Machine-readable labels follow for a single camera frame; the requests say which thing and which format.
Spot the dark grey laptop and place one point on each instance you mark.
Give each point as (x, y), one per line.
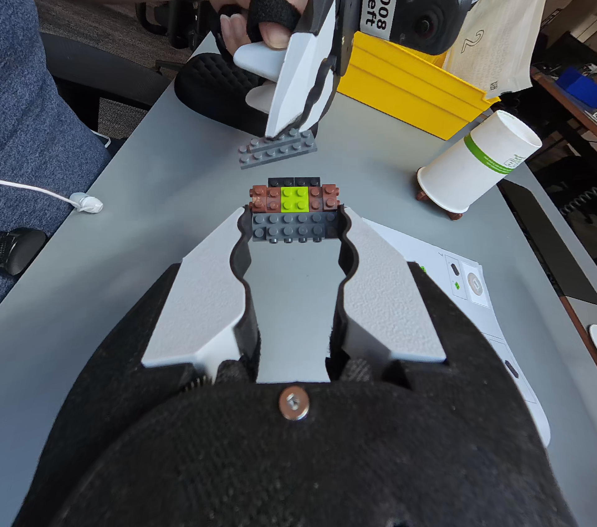
(541, 238)

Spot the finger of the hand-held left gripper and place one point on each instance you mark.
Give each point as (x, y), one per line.
(298, 70)
(324, 98)

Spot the grey desk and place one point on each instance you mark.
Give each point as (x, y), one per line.
(140, 210)

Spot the black office chair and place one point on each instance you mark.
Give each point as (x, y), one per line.
(102, 74)

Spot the person's blue clothing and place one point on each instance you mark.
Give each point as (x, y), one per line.
(37, 140)

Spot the dark grey lego plate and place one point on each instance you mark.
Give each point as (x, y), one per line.
(275, 154)

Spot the numbered paper bag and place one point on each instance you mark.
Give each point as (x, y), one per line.
(508, 14)

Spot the brown lime grey lego assembly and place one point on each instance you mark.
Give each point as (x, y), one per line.
(294, 214)

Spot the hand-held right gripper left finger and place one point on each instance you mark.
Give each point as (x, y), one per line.
(200, 303)

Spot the white instruction booklet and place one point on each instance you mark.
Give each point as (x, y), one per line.
(466, 284)

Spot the white paper cup green band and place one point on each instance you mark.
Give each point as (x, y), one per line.
(480, 163)

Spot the blue plastic bin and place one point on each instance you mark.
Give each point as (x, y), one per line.
(578, 86)

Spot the yellow plastic bin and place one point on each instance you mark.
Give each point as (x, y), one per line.
(410, 88)

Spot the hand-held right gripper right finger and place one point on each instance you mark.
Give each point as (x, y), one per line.
(389, 303)

